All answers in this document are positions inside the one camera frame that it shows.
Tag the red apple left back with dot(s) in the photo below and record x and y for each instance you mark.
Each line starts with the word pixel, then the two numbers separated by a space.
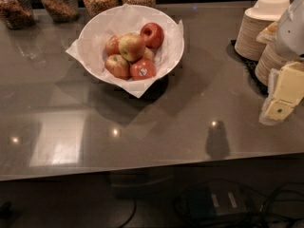
pixel 112 45

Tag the white bowl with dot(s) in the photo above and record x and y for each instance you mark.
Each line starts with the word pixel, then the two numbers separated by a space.
pixel 95 32

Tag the tall stack paper bowls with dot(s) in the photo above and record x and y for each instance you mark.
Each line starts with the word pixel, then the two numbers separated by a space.
pixel 254 21

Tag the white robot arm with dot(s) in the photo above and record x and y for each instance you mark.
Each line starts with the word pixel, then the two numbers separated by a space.
pixel 289 42

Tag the red-yellow apple front left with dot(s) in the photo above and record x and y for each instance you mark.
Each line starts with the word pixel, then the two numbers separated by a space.
pixel 117 66

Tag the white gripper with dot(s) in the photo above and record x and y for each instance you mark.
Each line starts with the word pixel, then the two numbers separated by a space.
pixel 291 35

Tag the white paper liner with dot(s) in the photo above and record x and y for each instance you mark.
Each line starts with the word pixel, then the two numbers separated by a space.
pixel 122 18

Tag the red apple with sticker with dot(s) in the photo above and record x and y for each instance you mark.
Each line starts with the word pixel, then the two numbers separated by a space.
pixel 143 69

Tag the glass jar far left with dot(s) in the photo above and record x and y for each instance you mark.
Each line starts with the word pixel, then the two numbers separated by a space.
pixel 16 14

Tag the glass jar with label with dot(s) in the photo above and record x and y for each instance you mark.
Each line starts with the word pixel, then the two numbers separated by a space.
pixel 61 11

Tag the yellow-red apple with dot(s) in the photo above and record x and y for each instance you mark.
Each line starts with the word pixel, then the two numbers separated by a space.
pixel 132 47

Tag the dark red apple top right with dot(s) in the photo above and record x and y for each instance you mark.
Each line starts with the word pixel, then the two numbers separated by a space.
pixel 152 34

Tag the black mat under bowls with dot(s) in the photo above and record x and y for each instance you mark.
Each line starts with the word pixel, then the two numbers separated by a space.
pixel 256 85

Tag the front stack paper bowls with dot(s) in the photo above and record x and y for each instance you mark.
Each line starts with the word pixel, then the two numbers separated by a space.
pixel 268 60

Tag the black power adapter box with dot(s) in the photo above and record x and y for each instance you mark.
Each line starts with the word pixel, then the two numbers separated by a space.
pixel 216 201

